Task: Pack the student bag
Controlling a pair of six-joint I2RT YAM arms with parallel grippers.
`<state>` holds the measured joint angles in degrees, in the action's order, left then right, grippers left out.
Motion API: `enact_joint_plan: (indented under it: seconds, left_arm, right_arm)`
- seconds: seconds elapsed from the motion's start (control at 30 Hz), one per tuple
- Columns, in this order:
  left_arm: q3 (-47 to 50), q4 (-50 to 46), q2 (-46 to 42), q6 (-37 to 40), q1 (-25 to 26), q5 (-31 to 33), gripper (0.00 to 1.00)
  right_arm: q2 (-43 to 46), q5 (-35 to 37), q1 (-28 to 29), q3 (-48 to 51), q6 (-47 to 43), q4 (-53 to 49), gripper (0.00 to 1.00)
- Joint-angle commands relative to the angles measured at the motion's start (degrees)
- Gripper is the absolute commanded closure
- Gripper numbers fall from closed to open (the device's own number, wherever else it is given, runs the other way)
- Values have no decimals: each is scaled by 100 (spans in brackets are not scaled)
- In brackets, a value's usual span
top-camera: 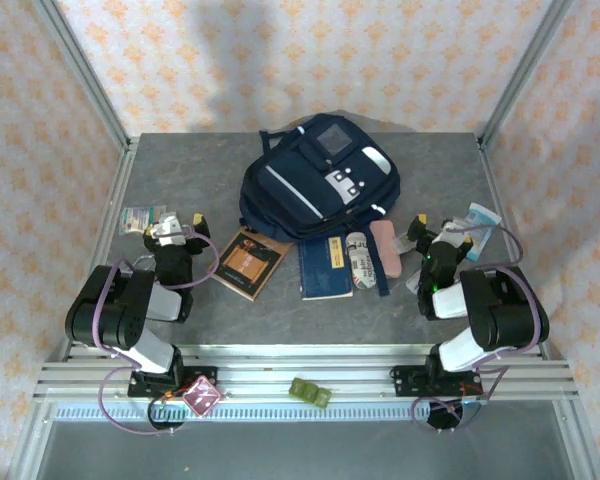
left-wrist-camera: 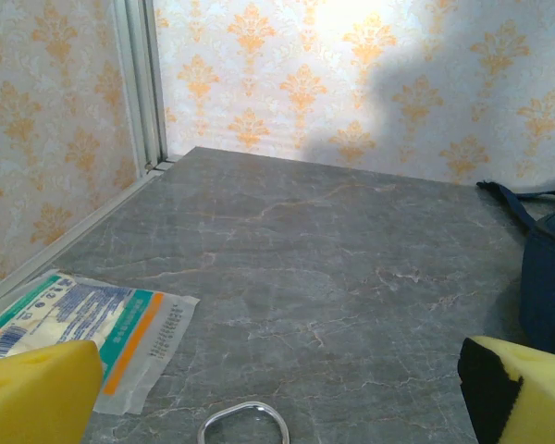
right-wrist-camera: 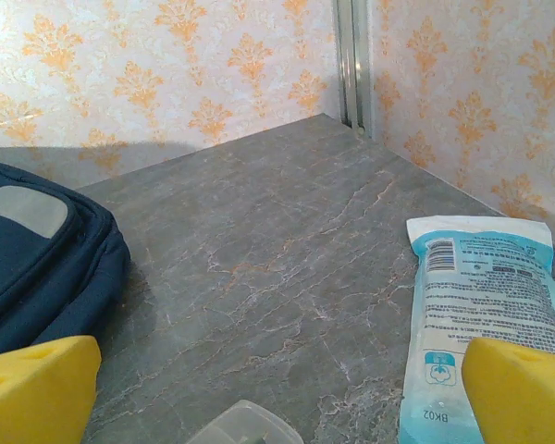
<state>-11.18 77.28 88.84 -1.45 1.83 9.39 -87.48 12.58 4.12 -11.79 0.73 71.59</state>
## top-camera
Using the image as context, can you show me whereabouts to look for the aluminium table side rail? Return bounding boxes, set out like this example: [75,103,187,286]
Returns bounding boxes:
[59,138,142,362]
[477,138,552,361]

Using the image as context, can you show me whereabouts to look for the blue notebook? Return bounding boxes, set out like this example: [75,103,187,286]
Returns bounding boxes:
[298,234,355,301]

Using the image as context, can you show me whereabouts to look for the aluminium mounting rail beams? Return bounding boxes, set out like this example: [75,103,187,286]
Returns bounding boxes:
[33,343,580,402]

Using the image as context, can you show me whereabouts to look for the pink square tag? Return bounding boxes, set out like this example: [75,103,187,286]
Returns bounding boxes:
[181,376,224,417]

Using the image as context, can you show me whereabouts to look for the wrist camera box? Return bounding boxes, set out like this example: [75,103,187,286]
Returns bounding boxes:
[149,212,190,247]
[435,216,469,247]

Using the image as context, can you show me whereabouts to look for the brown cover book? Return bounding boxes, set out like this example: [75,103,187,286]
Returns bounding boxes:
[208,227,294,302]

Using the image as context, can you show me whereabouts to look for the green block strip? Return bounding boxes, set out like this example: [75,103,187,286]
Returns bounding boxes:
[288,377,333,409]

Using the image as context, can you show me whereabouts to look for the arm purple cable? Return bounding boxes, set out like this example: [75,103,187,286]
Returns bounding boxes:
[410,223,541,434]
[92,227,222,436]

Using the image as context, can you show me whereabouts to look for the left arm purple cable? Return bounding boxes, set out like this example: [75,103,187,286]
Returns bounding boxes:
[92,227,222,436]

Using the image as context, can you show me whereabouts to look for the aluminium frame post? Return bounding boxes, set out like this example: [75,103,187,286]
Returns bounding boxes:
[478,0,579,149]
[32,0,133,151]

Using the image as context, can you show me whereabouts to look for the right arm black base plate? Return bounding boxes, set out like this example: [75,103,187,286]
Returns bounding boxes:
[390,364,482,398]

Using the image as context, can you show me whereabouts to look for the green white sticker packet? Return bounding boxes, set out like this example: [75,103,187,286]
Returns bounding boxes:
[118,205,167,236]

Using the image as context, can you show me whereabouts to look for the navy blue backpack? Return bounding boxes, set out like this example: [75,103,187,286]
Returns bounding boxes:
[238,112,401,299]

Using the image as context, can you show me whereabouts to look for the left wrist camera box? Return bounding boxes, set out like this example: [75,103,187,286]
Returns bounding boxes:
[149,212,190,247]

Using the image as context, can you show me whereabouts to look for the pink pencil case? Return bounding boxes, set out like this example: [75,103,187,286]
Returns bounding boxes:
[368,219,404,279]

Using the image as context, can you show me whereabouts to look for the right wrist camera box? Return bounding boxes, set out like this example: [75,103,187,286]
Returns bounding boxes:
[435,216,469,247]

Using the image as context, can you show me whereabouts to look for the blue white tissue pack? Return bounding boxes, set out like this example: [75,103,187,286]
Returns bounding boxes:
[452,202,503,261]

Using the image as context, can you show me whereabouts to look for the newspaper print pencil pouch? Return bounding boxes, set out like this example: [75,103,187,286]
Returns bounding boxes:
[345,229,381,292]

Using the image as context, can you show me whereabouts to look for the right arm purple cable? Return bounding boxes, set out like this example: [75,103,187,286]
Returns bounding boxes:
[410,223,541,434]

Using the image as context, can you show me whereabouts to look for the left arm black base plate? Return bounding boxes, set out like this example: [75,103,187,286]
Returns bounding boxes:
[127,366,219,399]

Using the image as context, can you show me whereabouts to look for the grey slotted cable duct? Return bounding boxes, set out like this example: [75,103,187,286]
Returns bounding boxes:
[53,403,484,422]

